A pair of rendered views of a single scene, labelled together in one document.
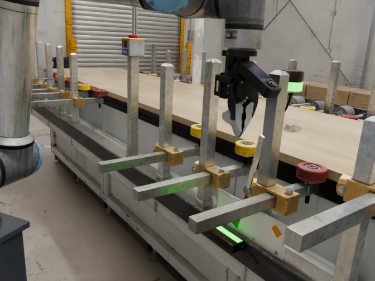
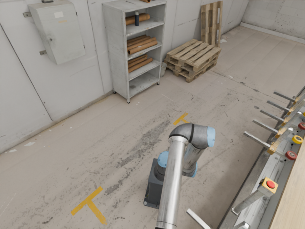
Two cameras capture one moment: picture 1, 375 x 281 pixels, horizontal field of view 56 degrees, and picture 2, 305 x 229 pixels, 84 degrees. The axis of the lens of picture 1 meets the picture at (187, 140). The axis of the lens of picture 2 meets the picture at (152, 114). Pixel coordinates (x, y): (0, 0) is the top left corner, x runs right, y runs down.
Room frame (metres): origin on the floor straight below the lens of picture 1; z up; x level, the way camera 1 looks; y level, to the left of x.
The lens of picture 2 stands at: (0.68, -0.04, 2.17)
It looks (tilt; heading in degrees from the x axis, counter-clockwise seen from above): 45 degrees down; 77
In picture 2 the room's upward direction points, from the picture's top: 4 degrees clockwise
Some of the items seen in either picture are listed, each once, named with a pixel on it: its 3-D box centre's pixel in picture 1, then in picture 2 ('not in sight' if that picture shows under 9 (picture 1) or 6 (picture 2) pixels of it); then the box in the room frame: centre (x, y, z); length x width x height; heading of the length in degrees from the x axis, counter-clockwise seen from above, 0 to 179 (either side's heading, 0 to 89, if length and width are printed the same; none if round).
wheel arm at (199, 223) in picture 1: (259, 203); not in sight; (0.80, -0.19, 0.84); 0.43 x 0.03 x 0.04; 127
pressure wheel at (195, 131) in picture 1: (200, 139); not in sight; (1.32, -0.05, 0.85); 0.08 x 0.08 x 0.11
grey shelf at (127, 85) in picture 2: not in sight; (136, 53); (0.97, 2.85, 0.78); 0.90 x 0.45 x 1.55; 38
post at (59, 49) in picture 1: (61, 83); (284, 128); (2.27, 0.83, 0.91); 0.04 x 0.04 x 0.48; 37
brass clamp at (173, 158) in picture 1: (167, 153); not in sight; (1.25, 0.07, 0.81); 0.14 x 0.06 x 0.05; 37
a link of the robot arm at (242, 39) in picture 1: (241, 40); not in sight; (0.86, -0.12, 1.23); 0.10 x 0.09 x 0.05; 127
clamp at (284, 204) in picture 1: (272, 194); not in sight; (0.85, -0.23, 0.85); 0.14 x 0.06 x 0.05; 37
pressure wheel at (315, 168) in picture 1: (309, 184); not in sight; (0.92, -0.35, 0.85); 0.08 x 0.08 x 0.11
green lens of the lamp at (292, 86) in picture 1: (290, 85); not in sight; (0.90, -0.25, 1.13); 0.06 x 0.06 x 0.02
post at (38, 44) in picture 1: (40, 73); (297, 105); (2.67, 1.13, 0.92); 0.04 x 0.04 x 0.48; 37
